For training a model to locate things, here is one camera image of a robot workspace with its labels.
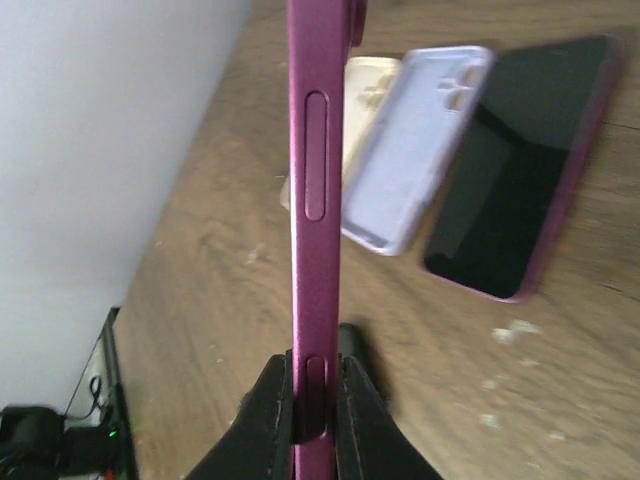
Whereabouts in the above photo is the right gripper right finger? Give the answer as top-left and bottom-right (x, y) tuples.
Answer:
(335, 323), (441, 480)

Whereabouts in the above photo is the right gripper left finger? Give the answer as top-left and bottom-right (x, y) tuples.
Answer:
(187, 352), (294, 480)

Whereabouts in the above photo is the lilac phone case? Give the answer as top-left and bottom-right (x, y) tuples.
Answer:
(341, 45), (495, 256)

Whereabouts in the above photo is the black phone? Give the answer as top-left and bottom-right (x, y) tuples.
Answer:
(422, 34), (624, 303)

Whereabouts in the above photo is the black front frame rail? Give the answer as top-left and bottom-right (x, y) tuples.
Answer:
(74, 305), (139, 480)

